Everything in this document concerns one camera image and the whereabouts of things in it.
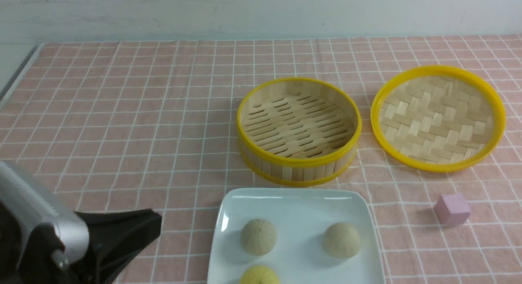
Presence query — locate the yellow steamed bun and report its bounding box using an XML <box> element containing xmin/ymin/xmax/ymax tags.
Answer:
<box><xmin>239</xmin><ymin>265</ymin><xmax>281</xmax><ymax>284</ymax></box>

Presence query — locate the pink checkered tablecloth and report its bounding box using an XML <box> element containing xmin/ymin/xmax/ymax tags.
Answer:
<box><xmin>0</xmin><ymin>35</ymin><xmax>521</xmax><ymax>284</ymax></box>

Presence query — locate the bamboo steamer basket yellow rim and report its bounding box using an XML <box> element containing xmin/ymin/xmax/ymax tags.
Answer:
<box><xmin>236</xmin><ymin>77</ymin><xmax>362</xmax><ymax>187</ymax></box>

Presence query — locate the woven bamboo steamer lid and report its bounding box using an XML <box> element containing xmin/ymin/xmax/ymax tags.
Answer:
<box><xmin>370</xmin><ymin>65</ymin><xmax>507</xmax><ymax>172</ymax></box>

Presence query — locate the white steamed bun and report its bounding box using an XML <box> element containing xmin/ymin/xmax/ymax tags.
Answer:
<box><xmin>240</xmin><ymin>218</ymin><xmax>277</xmax><ymax>256</ymax></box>
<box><xmin>323</xmin><ymin>222</ymin><xmax>361</xmax><ymax>260</ymax></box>

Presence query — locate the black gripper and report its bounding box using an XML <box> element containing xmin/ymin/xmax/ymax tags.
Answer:
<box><xmin>1</xmin><ymin>204</ymin><xmax>162</xmax><ymax>284</ymax></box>

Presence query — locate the pink cube block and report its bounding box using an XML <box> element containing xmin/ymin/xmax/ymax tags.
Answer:
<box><xmin>433</xmin><ymin>193</ymin><xmax>471</xmax><ymax>227</ymax></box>

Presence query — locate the white square plate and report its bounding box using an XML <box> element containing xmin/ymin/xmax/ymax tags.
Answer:
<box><xmin>207</xmin><ymin>188</ymin><xmax>386</xmax><ymax>284</ymax></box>

